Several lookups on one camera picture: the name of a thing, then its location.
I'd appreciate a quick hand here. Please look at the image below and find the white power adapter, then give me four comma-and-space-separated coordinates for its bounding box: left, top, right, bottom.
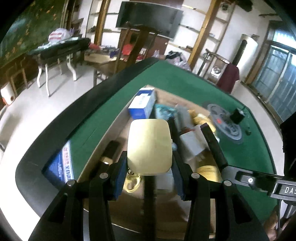
180, 131, 208, 162

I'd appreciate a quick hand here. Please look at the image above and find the right hand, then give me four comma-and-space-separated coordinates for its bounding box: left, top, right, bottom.
263, 206, 290, 241

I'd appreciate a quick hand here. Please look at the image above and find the long black tube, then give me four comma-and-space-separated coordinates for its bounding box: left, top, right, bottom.
167, 116, 183, 163

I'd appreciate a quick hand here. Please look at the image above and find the yellow packet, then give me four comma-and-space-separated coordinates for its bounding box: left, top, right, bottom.
188, 110, 216, 134

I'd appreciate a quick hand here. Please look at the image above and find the grey small carton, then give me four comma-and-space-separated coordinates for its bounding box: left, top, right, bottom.
176, 104, 194, 130

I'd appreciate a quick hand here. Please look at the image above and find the cardboard box tray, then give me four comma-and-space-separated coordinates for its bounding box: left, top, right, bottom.
78, 85, 210, 240

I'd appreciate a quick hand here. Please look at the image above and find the teal packet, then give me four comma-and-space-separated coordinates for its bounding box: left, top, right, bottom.
154, 103, 178, 121

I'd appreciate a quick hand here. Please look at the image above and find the blue white carton box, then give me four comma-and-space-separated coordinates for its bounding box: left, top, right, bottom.
128, 87, 157, 120

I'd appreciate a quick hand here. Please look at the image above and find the dark red cloth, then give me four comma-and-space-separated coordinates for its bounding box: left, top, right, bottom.
216, 63, 240, 94

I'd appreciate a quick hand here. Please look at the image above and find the wooden chair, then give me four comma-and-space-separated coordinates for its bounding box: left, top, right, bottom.
93, 22, 159, 87

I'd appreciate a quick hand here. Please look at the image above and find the black folding side table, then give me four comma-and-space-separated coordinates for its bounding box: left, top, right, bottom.
27, 37, 91, 97

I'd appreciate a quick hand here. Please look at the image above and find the white red plastic bag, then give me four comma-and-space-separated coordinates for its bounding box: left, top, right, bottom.
48, 28, 72, 43

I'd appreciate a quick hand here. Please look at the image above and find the window frame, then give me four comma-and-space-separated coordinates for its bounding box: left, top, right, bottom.
244, 21, 295, 125

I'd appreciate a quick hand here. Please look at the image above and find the black wall television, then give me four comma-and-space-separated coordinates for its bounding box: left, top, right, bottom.
116, 1, 183, 39

